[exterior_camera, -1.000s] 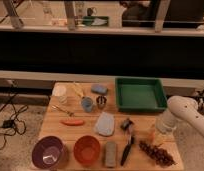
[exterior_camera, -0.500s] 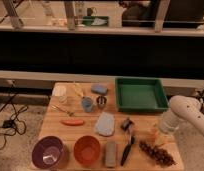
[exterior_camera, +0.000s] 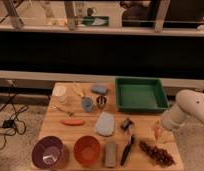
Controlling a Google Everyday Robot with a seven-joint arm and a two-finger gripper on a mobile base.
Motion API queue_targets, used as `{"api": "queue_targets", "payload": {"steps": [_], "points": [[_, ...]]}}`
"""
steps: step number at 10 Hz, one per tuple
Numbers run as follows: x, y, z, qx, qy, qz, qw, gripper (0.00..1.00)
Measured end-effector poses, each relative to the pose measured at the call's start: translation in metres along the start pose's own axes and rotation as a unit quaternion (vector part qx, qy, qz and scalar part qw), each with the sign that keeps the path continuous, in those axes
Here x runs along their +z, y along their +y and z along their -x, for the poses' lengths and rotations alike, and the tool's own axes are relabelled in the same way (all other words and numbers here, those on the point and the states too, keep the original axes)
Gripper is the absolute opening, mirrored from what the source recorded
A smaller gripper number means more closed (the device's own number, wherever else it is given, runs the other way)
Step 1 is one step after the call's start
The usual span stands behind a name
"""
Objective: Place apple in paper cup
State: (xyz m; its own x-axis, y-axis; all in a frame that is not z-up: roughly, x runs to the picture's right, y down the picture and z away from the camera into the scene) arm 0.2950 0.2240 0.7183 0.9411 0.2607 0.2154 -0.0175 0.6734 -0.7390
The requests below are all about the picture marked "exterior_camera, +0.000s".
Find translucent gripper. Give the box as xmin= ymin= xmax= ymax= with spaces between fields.
xmin=153 ymin=121 xmax=173 ymax=144

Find orange yellow apple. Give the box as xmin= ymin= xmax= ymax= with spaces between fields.
xmin=154 ymin=127 xmax=162 ymax=140

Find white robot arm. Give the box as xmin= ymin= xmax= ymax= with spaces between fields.
xmin=153 ymin=89 xmax=204 ymax=143

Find blue paper cup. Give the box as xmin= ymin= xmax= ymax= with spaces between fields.
xmin=81 ymin=97 xmax=94 ymax=113

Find clear plastic cup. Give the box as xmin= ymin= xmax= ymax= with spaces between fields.
xmin=52 ymin=85 xmax=67 ymax=102

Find dark grape bunch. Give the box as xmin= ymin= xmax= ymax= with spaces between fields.
xmin=139 ymin=141 xmax=176 ymax=167

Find green plastic tray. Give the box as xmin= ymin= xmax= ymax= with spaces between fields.
xmin=115 ymin=78 xmax=169 ymax=112

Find grey sponge block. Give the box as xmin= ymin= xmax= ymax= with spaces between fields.
xmin=105 ymin=141 xmax=117 ymax=168

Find light blue cloth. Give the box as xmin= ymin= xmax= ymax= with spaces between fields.
xmin=94 ymin=112 xmax=115 ymax=137

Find orange plastic bowl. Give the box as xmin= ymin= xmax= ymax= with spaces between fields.
xmin=73 ymin=135 xmax=101 ymax=167

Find blue grey sponge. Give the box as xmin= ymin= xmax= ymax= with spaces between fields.
xmin=91 ymin=84 xmax=108 ymax=95

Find wooden spoon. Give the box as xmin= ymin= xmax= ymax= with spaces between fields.
xmin=72 ymin=83 xmax=85 ymax=98

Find purple plastic bowl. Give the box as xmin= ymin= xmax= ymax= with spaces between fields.
xmin=32 ymin=136 xmax=68 ymax=170

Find green box on shelf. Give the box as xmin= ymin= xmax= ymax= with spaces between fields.
xmin=82 ymin=16 xmax=109 ymax=26

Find black handled brush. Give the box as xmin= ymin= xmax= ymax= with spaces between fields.
xmin=120 ymin=118 xmax=135 ymax=166

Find black cable and adapter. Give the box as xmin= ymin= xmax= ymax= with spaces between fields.
xmin=0 ymin=79 xmax=29 ymax=151

